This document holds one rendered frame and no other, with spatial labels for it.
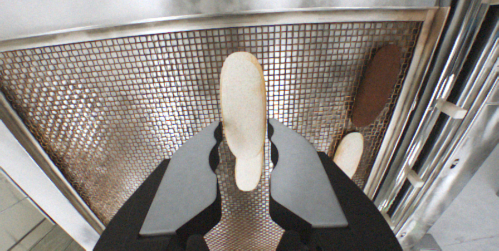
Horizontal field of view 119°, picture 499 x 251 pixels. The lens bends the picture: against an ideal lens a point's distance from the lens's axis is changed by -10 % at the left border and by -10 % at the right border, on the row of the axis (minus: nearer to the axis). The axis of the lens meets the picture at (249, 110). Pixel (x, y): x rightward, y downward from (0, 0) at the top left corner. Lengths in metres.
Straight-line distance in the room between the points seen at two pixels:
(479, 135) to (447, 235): 0.38
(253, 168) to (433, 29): 0.25
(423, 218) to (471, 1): 0.40
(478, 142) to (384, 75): 0.23
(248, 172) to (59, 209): 0.37
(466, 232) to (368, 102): 0.57
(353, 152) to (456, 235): 0.52
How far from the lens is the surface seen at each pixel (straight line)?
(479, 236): 0.78
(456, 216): 0.66
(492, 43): 0.36
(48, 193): 0.46
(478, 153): 0.44
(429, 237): 0.69
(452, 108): 0.36
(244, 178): 0.25
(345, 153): 0.26
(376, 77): 0.22
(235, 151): 0.16
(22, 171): 0.45
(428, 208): 0.51
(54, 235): 3.70
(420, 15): 0.24
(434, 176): 0.44
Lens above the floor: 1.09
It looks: 61 degrees down
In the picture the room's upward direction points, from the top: 162 degrees counter-clockwise
